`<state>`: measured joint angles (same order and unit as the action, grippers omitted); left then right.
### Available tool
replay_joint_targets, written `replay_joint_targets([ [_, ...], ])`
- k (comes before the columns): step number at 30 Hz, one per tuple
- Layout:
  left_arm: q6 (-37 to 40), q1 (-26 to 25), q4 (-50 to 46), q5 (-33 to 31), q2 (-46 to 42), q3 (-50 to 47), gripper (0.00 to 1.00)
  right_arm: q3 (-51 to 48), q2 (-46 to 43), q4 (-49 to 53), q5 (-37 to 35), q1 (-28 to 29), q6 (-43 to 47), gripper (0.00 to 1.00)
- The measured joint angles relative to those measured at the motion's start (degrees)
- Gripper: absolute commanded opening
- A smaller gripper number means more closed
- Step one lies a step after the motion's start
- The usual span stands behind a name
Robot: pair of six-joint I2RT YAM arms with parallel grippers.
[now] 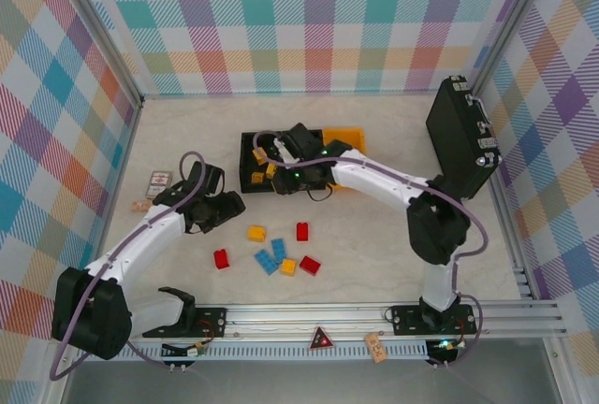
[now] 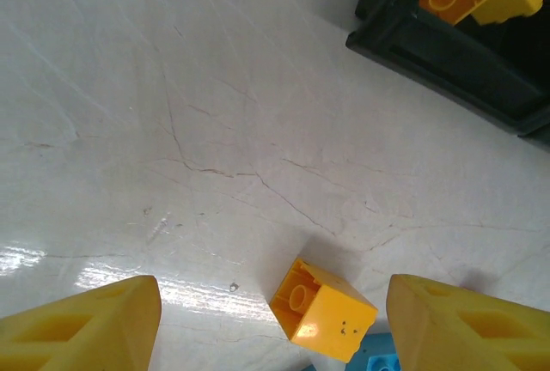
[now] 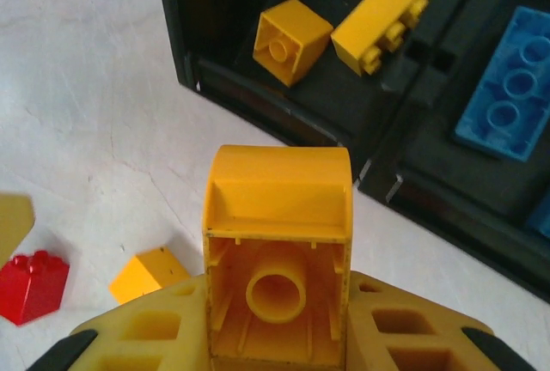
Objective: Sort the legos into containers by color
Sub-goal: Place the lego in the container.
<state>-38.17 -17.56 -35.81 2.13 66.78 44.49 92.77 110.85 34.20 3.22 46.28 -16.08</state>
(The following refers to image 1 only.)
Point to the yellow lego brick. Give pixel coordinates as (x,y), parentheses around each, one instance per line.
(287,267)
(258,157)
(257,177)
(270,170)
(257,234)

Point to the red lego brick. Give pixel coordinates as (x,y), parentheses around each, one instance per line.
(222,260)
(310,265)
(302,232)

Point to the blue lego brick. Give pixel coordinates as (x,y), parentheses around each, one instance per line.
(279,249)
(265,263)

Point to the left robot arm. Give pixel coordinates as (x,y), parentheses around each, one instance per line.
(140,240)

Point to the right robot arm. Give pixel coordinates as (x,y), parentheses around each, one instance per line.
(374,179)

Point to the black plastic bin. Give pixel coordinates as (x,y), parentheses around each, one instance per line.
(316,136)
(248,165)

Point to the yellow plastic bin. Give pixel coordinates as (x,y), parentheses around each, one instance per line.
(344,135)

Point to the playing card box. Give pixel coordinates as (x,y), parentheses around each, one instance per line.
(159,184)

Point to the small wooden block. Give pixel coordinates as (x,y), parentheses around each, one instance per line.
(140,206)

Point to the small connector board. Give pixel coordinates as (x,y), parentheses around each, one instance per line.
(444,350)
(187,351)

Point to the black briefcase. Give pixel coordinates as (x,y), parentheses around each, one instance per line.
(456,133)

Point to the red triangle sign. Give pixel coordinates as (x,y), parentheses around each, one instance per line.
(322,341)

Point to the small wooden tag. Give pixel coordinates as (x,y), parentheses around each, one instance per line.
(375,348)

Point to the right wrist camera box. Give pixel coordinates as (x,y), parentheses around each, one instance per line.
(282,149)

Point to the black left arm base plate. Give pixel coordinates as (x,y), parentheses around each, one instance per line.
(213,322)

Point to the aluminium frame rail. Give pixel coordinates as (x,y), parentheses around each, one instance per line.
(304,315)

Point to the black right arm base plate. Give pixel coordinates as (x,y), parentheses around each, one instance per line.
(402,320)

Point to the aluminium frame post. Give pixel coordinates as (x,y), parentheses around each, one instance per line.
(510,25)
(104,34)

